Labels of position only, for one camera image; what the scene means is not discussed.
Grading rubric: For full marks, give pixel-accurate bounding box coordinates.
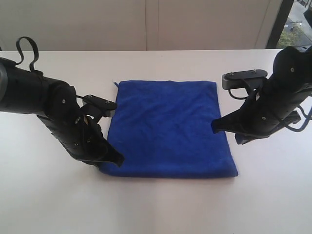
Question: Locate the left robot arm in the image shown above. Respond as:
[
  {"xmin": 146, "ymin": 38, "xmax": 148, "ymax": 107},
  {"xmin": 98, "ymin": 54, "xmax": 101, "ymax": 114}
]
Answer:
[{"xmin": 0, "ymin": 58, "xmax": 124, "ymax": 167}]

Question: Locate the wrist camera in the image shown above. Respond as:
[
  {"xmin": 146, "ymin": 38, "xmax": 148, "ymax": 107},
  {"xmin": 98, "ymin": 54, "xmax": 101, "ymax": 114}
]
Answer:
[
  {"xmin": 82, "ymin": 95, "xmax": 117, "ymax": 117},
  {"xmin": 222, "ymin": 69, "xmax": 268, "ymax": 90}
]

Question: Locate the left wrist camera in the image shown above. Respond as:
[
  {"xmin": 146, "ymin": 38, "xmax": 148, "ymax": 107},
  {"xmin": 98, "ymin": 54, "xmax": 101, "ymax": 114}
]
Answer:
[{"xmin": 82, "ymin": 95, "xmax": 117, "ymax": 117}]

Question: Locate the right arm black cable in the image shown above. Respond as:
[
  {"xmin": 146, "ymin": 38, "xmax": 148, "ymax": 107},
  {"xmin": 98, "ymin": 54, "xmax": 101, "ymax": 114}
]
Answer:
[{"xmin": 228, "ymin": 87, "xmax": 312, "ymax": 134}]

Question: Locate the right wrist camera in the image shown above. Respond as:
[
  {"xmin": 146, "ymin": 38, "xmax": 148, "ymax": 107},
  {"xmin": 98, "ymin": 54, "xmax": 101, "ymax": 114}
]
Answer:
[{"xmin": 222, "ymin": 69, "xmax": 268, "ymax": 90}]

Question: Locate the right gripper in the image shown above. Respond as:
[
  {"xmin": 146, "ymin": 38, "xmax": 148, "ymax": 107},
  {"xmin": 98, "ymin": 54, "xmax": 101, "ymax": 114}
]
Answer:
[{"xmin": 211, "ymin": 92, "xmax": 293, "ymax": 145}]

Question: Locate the black window frame post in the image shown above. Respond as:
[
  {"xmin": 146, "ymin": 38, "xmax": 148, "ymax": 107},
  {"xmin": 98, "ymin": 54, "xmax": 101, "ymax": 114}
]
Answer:
[{"xmin": 265, "ymin": 0, "xmax": 294, "ymax": 49}]

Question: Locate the blue towel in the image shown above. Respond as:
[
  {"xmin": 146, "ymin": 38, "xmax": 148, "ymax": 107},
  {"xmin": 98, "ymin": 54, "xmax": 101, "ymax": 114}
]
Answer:
[{"xmin": 99, "ymin": 80, "xmax": 238, "ymax": 179}]

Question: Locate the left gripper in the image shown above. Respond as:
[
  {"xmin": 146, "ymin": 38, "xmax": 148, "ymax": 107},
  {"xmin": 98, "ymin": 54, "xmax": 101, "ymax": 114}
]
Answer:
[{"xmin": 37, "ymin": 107, "xmax": 124, "ymax": 168}]

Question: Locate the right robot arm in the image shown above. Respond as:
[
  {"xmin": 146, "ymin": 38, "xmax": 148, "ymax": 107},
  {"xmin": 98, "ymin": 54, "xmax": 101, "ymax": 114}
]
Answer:
[{"xmin": 211, "ymin": 46, "xmax": 312, "ymax": 144}]

